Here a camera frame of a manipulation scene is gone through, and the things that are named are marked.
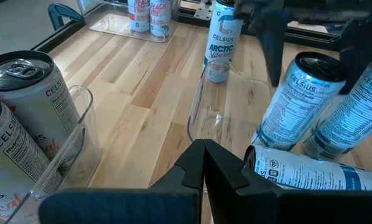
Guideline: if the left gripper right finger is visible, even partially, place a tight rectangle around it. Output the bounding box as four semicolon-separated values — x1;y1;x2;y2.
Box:
203;138;372;224

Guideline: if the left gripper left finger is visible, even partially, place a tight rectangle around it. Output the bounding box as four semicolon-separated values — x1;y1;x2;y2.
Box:
148;138;205;224

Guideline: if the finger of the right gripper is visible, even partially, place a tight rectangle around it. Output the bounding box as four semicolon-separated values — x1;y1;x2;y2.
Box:
339;17;372;96
255;11;295;88

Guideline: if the Celsius Arctic Vibe can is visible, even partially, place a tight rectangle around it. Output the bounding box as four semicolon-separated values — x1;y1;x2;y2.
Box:
251;51;348;152
302;55;372;160
243;144;372;191
203;0;244;84

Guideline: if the clear plastic bin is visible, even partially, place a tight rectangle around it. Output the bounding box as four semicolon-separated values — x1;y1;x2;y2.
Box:
77;0;179;44
4;84;103;224
187;58;372;194

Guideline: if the Celsius Peach Vibe can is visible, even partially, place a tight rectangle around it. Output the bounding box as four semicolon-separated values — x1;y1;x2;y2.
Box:
149;0;173;38
127;0;151;34

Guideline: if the Celsius Tropical Vibe can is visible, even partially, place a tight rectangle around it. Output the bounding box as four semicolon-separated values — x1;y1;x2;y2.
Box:
0;50;81;162
0;93;64;220

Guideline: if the silver mounting plate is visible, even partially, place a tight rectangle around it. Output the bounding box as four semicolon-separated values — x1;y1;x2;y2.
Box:
193;0;215;21

